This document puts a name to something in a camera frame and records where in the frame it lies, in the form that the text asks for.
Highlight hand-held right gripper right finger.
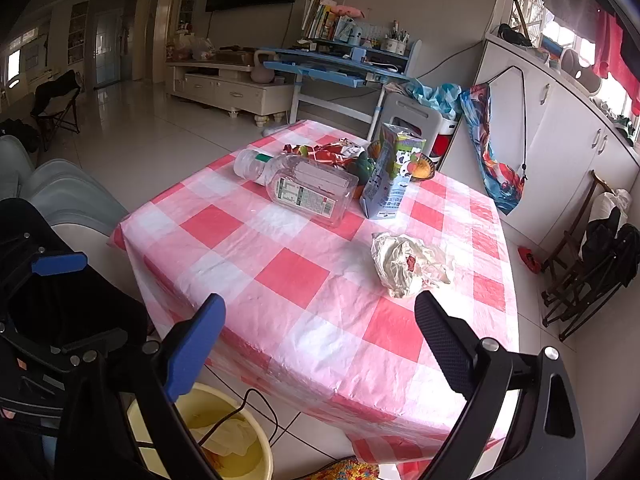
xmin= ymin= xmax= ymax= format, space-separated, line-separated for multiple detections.
xmin=415 ymin=291 xmax=587 ymax=480

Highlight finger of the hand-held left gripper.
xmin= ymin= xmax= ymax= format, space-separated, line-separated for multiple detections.
xmin=0 ymin=230 xmax=88 ymax=301
xmin=50 ymin=327 xmax=128 ymax=363

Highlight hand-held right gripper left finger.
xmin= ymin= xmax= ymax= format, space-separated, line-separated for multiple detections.
xmin=55 ymin=294 xmax=227 ymax=480

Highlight white plastic wrapper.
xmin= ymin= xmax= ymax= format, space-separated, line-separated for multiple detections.
xmin=371 ymin=231 xmax=455 ymax=299

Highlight yellow plastic basin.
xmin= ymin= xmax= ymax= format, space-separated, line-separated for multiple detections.
xmin=126 ymin=382 xmax=275 ymax=480

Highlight person's black trousers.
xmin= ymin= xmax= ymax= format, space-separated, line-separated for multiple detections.
xmin=0 ymin=199 xmax=149 ymax=346

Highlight light blue sofa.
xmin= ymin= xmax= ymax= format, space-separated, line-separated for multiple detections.
xmin=0 ymin=135 xmax=131 ymax=261

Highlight white crumpled paper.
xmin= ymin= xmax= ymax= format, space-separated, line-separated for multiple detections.
xmin=187 ymin=417 xmax=261 ymax=458

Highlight red floor item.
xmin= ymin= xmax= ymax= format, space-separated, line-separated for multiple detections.
xmin=517 ymin=246 xmax=541 ymax=273

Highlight red white checked tablecloth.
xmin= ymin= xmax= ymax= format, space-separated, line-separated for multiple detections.
xmin=112 ymin=120 xmax=521 ymax=480

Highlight colourful knitted mat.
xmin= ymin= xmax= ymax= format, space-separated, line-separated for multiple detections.
xmin=312 ymin=458 xmax=381 ymax=480

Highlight black folding camp chair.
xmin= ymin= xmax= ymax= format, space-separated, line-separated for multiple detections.
xmin=30 ymin=70 xmax=83 ymax=151

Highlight woven fruit bowl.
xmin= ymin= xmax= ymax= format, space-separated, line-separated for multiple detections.
xmin=367 ymin=140 xmax=437 ymax=182

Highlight printed milk carton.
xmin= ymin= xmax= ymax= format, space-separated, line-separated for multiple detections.
xmin=360 ymin=122 xmax=427 ymax=221

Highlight clear plastic bottle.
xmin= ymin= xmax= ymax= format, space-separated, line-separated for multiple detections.
xmin=233 ymin=148 xmax=360 ymax=227

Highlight green toy frog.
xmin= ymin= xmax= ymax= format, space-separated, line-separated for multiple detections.
xmin=352 ymin=152 xmax=377 ymax=182

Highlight white storage basket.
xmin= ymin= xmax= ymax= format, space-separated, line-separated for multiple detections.
xmin=430 ymin=110 xmax=458 ymax=163

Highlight white plastic bag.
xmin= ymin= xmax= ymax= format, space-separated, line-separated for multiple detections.
xmin=587 ymin=189 xmax=633 ymax=233

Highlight wooden folding chair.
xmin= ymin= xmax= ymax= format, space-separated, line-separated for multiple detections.
xmin=542 ymin=170 xmax=616 ymax=286

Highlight white low cabinet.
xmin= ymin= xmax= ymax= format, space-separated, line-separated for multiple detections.
xmin=472 ymin=32 xmax=640 ymax=251

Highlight red snack wrapper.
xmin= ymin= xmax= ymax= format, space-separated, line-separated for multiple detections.
xmin=282 ymin=138 xmax=368 ymax=168

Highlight cream television cabinet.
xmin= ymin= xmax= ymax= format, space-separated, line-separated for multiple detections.
xmin=166 ymin=57 xmax=296 ymax=128

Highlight blue patterned cloth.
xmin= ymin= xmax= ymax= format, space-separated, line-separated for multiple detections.
xmin=382 ymin=79 xmax=463 ymax=121

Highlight clear plastic bag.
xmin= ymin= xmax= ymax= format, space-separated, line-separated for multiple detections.
xmin=170 ymin=30 xmax=216 ymax=61

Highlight beige kettlebell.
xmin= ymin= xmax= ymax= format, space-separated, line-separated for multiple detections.
xmin=250 ymin=50 xmax=276 ymax=84

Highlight blue study desk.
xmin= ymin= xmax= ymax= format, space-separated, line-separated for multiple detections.
xmin=262 ymin=37 xmax=423 ymax=126

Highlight white pen holder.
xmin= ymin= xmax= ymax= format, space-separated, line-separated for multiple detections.
xmin=381 ymin=20 xmax=411 ymax=55

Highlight black shoes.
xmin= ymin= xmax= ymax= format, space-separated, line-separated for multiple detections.
xmin=497 ymin=24 xmax=531 ymax=46

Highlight red hanging garment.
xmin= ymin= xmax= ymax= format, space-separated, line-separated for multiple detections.
xmin=592 ymin=10 xmax=640 ymax=116

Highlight row of books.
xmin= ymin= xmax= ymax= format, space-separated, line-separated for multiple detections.
xmin=301 ymin=0 xmax=346 ymax=41

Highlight grey hanging garment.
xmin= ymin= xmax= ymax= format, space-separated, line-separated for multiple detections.
xmin=532 ymin=0 xmax=601 ymax=43

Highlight black cable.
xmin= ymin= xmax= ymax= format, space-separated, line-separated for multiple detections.
xmin=199 ymin=388 xmax=281 ymax=448

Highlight colourful drawstring bag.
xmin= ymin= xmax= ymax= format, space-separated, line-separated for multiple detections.
xmin=460 ymin=65 xmax=529 ymax=217

